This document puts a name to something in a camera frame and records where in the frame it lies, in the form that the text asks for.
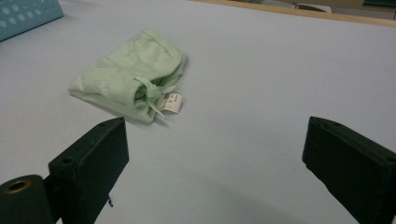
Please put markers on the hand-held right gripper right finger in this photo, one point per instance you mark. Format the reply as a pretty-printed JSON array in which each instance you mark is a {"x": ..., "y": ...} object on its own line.
[{"x": 358, "y": 168}]

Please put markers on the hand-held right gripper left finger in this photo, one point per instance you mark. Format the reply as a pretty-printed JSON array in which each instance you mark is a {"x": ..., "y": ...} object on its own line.
[{"x": 87, "y": 168}]

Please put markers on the light green shorts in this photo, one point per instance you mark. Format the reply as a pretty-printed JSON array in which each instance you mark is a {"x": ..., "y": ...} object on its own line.
[{"x": 124, "y": 74}]

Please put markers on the light blue plastic basket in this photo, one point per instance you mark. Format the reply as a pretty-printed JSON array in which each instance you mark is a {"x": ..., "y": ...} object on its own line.
[{"x": 25, "y": 15}]

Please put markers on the white table cover sheet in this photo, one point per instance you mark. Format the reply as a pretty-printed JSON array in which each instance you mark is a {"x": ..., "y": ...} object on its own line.
[{"x": 249, "y": 93}]

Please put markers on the wooden table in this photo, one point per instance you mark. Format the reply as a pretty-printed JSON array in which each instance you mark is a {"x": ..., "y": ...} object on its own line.
[{"x": 342, "y": 17}]

